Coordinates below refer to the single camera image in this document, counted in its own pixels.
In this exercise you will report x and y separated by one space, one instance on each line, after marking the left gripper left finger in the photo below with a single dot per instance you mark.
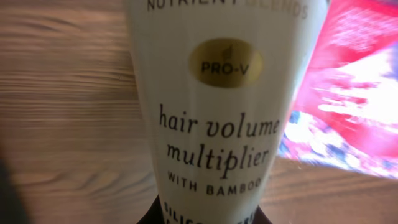
12 208

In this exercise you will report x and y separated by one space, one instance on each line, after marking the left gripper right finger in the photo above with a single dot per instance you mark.
154 215

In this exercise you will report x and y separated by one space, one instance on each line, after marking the white shampoo tube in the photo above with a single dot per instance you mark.
216 81

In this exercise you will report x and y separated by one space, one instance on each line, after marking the red purple pad package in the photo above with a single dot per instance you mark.
345 113

